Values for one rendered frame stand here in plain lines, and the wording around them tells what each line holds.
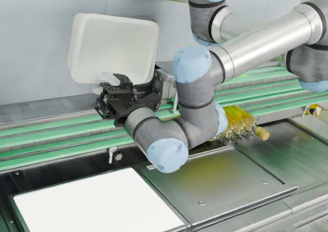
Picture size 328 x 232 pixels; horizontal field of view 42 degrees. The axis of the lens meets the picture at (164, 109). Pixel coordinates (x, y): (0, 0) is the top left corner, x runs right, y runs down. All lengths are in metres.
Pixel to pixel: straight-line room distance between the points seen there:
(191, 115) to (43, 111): 0.65
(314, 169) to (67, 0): 1.12
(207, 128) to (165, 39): 0.78
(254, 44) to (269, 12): 1.06
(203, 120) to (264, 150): 0.97
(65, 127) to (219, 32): 0.55
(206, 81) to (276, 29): 0.20
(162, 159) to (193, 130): 0.10
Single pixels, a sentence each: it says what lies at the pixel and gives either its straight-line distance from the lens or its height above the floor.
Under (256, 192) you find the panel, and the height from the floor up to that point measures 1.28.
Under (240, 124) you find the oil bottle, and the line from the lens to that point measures 1.58.
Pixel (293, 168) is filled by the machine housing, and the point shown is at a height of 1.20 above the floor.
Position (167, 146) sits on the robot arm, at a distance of 0.85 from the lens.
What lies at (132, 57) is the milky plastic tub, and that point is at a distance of 1.21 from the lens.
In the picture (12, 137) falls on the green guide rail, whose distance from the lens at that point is 1.32.
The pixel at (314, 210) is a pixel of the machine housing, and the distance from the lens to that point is 1.56.
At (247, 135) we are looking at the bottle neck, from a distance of 1.55.
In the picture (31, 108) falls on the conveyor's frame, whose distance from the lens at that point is 1.43.
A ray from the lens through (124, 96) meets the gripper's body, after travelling 1.00.
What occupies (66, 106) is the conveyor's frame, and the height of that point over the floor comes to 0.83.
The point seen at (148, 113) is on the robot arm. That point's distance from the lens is 0.93.
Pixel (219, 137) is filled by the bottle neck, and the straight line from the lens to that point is 1.48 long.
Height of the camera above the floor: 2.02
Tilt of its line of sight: 46 degrees down
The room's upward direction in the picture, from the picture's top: 128 degrees clockwise
